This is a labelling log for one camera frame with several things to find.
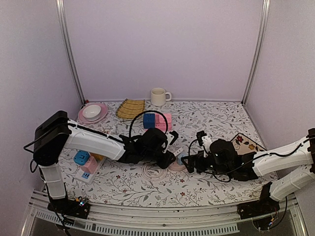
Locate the aluminium corner post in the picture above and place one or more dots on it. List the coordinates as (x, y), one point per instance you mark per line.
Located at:
(258, 48)
(68, 49)

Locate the round pink socket hub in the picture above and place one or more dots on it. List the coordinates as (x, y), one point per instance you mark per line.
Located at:
(176, 167)

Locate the dark blue cube adapter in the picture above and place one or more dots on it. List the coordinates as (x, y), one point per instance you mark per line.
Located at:
(149, 120)

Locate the yellow cube adapter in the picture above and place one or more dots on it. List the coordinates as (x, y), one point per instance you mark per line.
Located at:
(97, 157)

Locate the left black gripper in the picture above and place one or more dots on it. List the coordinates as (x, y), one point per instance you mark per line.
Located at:
(168, 162)

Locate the right aluminium corner post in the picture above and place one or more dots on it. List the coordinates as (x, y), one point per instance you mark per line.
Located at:
(258, 48)

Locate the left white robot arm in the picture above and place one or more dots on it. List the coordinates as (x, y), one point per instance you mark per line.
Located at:
(59, 132)

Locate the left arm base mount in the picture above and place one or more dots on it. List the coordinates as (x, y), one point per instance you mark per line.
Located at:
(78, 208)

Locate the white power strip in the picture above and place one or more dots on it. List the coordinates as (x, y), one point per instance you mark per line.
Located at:
(87, 178)

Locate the pink power strip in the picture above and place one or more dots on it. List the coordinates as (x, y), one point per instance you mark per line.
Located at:
(163, 122)

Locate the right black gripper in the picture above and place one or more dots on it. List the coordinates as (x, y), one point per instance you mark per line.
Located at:
(198, 158)

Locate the cyan cube adapter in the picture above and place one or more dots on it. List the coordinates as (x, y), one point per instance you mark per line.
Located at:
(81, 157)

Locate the cream ceramic mug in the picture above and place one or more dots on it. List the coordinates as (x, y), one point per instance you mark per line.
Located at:
(160, 96)

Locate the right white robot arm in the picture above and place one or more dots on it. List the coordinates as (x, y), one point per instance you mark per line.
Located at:
(300, 155)

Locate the pink cube adapter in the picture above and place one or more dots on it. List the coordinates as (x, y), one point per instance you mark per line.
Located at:
(90, 166)

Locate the aluminium front rail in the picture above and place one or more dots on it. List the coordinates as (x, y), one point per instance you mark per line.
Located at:
(112, 220)

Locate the light blue plug adapter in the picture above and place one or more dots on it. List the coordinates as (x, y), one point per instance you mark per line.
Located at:
(180, 156)

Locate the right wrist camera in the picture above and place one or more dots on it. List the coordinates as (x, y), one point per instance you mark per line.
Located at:
(203, 139)

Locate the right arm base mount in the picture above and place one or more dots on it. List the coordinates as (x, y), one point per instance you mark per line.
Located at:
(264, 205)

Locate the left aluminium corner post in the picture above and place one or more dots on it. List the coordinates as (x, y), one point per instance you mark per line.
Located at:
(68, 49)

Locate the yellow bamboo tray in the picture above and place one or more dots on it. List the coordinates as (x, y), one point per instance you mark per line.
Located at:
(129, 109)

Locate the pink plate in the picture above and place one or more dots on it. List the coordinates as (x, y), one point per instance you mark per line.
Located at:
(104, 111)

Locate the white bowl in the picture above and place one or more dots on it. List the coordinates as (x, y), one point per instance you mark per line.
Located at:
(91, 112)

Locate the floral square tray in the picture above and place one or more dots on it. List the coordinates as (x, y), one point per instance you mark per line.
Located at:
(244, 144)

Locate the white plug adapter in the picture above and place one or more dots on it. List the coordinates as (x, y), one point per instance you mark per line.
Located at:
(178, 151)

